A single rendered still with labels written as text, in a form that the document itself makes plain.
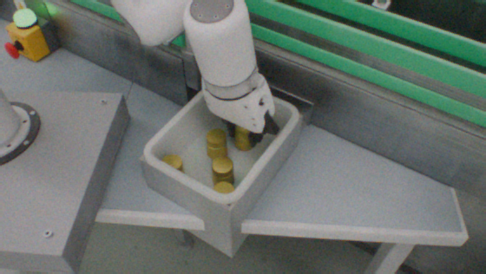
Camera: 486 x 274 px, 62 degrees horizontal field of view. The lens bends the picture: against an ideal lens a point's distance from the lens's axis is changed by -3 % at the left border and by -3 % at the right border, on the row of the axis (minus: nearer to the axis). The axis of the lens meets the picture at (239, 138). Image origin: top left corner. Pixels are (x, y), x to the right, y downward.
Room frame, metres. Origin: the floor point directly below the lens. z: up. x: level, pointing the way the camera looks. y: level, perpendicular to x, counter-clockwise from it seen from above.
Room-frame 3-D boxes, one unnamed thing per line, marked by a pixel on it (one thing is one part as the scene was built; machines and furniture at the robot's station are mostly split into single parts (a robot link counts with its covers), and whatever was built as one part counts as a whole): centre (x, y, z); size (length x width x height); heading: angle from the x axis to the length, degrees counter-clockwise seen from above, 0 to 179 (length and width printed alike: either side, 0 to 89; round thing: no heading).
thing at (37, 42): (0.76, 0.46, 0.79); 0.07 x 0.07 x 0.07; 57
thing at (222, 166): (0.39, 0.03, 0.79); 0.04 x 0.04 x 0.04
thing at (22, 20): (0.76, 0.46, 0.84); 0.04 x 0.04 x 0.03
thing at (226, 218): (0.46, 0.01, 0.79); 0.27 x 0.17 x 0.08; 147
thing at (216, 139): (0.45, 0.04, 0.79); 0.04 x 0.04 x 0.04
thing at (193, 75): (0.60, 0.06, 0.85); 0.09 x 0.04 x 0.07; 147
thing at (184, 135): (0.43, 0.02, 0.80); 0.22 x 0.17 x 0.09; 147
